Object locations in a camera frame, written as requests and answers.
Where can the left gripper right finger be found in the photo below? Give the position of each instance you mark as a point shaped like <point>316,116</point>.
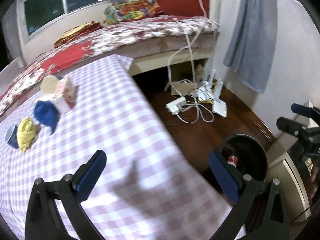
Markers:
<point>258,202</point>

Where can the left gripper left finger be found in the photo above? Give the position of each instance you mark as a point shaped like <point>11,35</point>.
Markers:
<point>43,220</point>

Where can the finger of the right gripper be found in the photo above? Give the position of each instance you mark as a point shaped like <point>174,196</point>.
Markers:
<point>309,112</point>
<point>291,127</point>

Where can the yellow cloth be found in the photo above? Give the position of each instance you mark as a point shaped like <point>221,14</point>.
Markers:
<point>26,132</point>

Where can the small blue paper cup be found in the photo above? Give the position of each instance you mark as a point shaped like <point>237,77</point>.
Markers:
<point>11,136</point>

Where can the blue cloth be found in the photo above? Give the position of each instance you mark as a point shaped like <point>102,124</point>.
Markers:
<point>47,114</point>

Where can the white red-print milk carton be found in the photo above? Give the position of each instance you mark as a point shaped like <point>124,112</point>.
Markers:
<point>64,97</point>

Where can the black round trash bin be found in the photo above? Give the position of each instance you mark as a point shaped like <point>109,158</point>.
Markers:
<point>250,154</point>

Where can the red paper cup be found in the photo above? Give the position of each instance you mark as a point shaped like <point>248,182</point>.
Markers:
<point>232,160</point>

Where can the white router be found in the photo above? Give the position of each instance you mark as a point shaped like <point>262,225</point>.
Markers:
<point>219,107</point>

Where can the grey hanging curtain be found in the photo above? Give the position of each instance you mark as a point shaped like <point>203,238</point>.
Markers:
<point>251,49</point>

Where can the pink checkered tablecloth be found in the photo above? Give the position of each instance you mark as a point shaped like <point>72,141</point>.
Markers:
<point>148,190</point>

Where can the cardboard box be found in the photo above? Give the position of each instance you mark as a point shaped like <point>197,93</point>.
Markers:
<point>183,88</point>

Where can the white power strip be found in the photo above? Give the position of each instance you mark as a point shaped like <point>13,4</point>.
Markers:
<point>174,106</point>

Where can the floral red bed quilt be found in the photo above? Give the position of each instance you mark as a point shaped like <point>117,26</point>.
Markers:
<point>142,38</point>

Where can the yellow red folded blanket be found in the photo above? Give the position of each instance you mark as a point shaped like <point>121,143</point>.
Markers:
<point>77,32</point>

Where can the colourful patterned pillow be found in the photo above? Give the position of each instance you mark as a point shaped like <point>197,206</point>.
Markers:
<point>131,11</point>

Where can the window with white frame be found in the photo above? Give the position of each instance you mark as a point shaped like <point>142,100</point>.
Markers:
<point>60,2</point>

